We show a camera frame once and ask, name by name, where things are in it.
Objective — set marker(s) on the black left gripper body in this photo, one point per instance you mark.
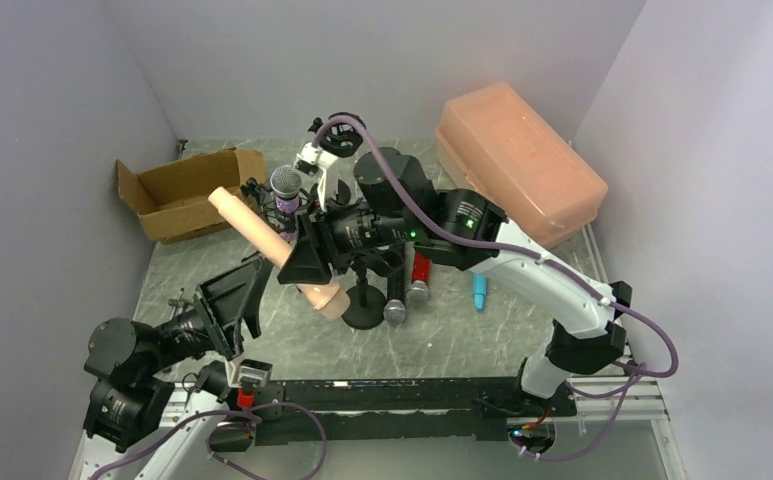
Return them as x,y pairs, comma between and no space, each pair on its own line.
215,315

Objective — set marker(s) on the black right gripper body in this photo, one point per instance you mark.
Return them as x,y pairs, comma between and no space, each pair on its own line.
323,240

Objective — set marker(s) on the pink peach microphone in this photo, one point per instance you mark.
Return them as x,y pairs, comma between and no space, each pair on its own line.
330,299

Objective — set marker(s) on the black tripod shock-mount stand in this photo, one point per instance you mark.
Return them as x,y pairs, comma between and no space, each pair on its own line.
262,194

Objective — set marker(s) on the black round-base clip stand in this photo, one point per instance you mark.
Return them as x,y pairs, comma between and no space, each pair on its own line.
367,302

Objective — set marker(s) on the purple glitter microphone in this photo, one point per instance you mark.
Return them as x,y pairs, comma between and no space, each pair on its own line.
285,184

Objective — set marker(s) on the black glitter microphone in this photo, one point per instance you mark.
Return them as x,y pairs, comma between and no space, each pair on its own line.
394,311

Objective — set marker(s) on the red glitter microphone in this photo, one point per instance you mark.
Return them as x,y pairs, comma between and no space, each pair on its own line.
418,290

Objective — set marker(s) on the brown cardboard box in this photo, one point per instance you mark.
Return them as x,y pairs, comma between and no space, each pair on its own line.
171,201

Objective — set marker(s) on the blue microphone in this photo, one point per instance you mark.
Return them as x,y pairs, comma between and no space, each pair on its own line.
480,291

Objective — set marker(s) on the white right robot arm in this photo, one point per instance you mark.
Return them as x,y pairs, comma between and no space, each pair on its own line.
472,234

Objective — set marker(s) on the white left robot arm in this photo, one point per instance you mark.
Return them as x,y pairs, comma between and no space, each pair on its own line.
161,391

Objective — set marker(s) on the orange translucent plastic bin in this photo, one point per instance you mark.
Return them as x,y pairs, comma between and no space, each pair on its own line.
493,142

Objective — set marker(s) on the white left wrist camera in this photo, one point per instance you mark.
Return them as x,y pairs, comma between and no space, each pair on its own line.
245,377

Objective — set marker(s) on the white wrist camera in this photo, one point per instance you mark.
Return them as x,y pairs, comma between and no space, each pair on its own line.
314,161
245,377

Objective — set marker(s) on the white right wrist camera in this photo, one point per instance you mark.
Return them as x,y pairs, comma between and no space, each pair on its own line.
314,161

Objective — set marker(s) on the black round-base shock-mount stand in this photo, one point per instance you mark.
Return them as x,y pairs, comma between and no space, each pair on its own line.
340,139

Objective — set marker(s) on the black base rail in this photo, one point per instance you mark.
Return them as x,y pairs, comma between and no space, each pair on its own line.
481,408

